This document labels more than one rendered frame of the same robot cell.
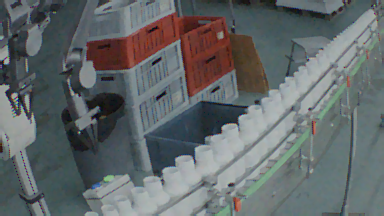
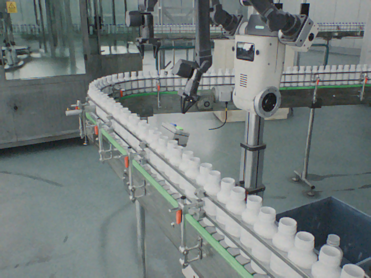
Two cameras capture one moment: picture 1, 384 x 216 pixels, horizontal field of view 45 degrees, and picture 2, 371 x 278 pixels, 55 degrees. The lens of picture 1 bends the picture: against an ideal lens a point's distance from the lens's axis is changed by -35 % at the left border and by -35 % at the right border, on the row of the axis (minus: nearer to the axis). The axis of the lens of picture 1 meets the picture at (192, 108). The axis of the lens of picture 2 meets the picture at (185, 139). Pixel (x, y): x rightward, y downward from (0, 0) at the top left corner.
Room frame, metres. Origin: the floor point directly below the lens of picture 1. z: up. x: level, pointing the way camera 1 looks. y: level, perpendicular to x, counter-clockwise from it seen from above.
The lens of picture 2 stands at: (1.97, -1.16, 1.61)
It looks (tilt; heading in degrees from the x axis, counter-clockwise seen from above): 20 degrees down; 114
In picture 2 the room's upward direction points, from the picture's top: straight up
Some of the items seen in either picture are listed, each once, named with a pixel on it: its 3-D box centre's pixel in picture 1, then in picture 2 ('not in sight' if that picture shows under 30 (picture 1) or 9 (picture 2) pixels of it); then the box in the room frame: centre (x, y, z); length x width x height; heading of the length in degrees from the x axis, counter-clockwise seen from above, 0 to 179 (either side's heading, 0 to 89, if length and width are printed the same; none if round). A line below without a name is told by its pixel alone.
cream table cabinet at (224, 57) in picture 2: not in sight; (250, 79); (0.68, 4.42, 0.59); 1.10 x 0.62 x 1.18; 34
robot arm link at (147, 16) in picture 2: (17, 45); (146, 20); (1.10, 0.38, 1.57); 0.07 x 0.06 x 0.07; 52
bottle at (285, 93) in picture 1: (287, 112); (213, 198); (1.68, -0.27, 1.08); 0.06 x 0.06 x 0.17
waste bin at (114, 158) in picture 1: (101, 159); not in sight; (3.24, 0.55, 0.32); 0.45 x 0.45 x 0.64
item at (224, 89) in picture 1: (192, 94); not in sight; (4.67, -0.02, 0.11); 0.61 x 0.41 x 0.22; 144
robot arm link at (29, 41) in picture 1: (23, 31); (139, 12); (1.08, 0.35, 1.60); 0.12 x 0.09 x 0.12; 52
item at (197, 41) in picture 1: (184, 37); not in sight; (4.67, -0.02, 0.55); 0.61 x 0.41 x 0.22; 144
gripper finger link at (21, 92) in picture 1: (24, 98); (144, 49); (1.09, 0.37, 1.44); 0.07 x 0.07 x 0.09; 52
